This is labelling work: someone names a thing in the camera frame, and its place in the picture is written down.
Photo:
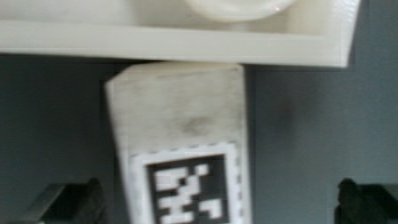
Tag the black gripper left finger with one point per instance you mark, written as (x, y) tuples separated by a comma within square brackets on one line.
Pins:
[(69, 204)]

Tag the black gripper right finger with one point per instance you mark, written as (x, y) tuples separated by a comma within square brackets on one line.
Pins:
[(366, 203)]

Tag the white table leg with tag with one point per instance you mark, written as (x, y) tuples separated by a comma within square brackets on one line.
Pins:
[(176, 102)]

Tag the white square table top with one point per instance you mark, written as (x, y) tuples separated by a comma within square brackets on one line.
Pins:
[(151, 29)]

